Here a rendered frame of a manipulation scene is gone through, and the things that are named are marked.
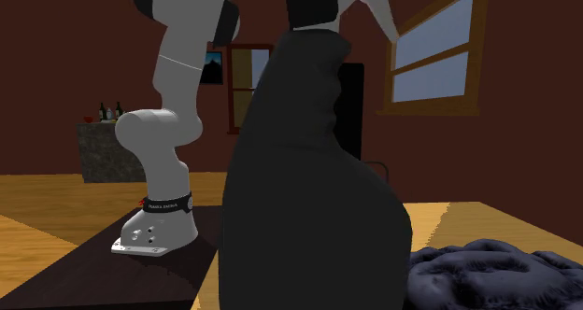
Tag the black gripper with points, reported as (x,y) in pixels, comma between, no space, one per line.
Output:
(300,200)

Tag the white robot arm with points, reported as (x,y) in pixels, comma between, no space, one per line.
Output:
(174,95)

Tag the black upright flat panel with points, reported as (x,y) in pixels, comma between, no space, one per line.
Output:
(353,108)

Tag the narrow red framed window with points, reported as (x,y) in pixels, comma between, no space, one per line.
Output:
(240,86)

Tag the grey stone sideboard with bottles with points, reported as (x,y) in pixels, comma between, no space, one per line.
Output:
(107,154)

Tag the large wooden framed window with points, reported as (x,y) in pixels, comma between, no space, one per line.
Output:
(432,49)

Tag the dark robot stand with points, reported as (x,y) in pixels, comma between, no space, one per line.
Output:
(114,281)

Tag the dark blue crumpled blanket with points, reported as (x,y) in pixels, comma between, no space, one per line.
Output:
(492,277)

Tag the dark framed wall picture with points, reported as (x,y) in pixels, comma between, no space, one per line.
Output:
(212,68)

